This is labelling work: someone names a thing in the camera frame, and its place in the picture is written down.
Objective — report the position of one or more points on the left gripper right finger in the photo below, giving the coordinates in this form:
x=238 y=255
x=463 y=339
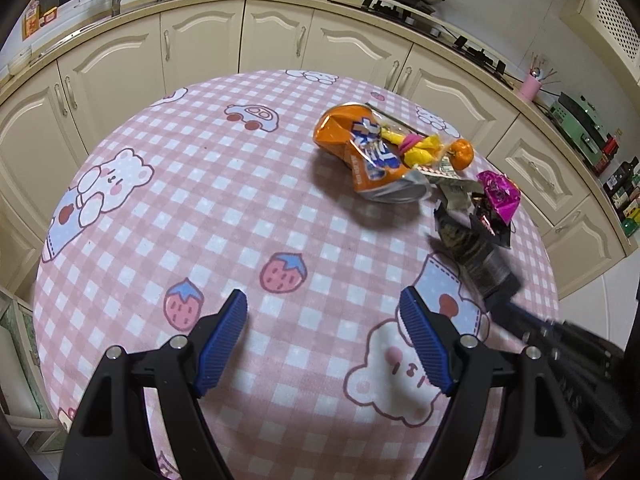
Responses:
x=461 y=367

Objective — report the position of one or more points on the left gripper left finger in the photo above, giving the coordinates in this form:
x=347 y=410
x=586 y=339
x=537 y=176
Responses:
x=190 y=366

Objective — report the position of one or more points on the cream kitchen cabinets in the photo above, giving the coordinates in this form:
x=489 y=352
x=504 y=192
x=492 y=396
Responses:
x=70 y=96

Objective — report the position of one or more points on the black snack wrapper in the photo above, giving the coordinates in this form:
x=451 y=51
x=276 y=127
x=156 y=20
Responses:
x=484 y=263

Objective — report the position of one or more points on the magenta candy wrapper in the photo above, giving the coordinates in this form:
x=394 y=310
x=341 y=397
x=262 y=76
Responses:
x=502 y=193

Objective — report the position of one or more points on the bottles on counter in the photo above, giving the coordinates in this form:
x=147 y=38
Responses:
x=622 y=189

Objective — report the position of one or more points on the orange flower with stem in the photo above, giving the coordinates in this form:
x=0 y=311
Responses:
x=460 y=153

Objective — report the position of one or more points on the yellow candy wrapper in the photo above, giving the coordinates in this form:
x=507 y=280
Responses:
x=414 y=149

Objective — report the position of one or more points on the pink checkered tablecloth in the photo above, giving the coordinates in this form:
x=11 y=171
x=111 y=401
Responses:
x=219 y=186

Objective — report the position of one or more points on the green electric grill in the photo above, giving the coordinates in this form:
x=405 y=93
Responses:
x=578 y=121

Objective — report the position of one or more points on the orange chip bag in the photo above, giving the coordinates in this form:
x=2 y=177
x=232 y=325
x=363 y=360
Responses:
x=352 y=133

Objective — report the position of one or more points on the pink utensil cup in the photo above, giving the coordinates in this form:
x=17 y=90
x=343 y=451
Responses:
x=539 y=73

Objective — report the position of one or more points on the black gas stove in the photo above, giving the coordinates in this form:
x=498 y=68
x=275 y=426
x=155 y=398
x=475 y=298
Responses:
x=426 y=26

